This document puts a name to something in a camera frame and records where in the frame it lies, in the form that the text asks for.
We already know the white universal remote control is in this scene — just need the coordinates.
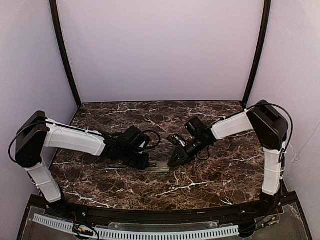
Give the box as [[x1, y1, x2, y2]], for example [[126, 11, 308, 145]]
[[143, 161, 170, 173]]

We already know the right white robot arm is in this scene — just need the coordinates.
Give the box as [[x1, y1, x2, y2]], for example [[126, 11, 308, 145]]
[[167, 100, 293, 196]]

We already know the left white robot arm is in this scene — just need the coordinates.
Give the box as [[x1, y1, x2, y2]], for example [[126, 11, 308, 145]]
[[8, 111, 150, 203]]

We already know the right black camera cable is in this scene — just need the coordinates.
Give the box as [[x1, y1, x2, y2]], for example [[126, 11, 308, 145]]
[[196, 147, 212, 161]]

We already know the black camera cable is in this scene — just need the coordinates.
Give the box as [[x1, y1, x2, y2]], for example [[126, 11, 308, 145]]
[[142, 129, 162, 151], [196, 147, 212, 161]]

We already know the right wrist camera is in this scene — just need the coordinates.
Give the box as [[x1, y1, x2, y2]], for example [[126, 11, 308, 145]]
[[166, 133, 189, 147]]

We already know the left black camera cable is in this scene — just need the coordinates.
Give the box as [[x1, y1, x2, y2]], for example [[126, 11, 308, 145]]
[[142, 129, 162, 151]]

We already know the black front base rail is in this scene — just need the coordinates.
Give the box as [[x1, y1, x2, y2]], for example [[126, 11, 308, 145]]
[[43, 202, 263, 226]]

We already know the white slotted cable duct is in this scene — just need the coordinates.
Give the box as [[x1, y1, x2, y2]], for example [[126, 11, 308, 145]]
[[32, 213, 240, 240]]

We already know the right black frame post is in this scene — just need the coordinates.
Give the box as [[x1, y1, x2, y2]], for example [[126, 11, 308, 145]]
[[241, 0, 272, 108]]

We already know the black frame post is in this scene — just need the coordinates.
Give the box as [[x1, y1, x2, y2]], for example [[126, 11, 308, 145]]
[[241, 0, 272, 108], [49, 0, 82, 109]]

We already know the left black frame post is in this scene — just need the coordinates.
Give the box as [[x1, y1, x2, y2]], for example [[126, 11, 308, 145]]
[[49, 0, 82, 109]]

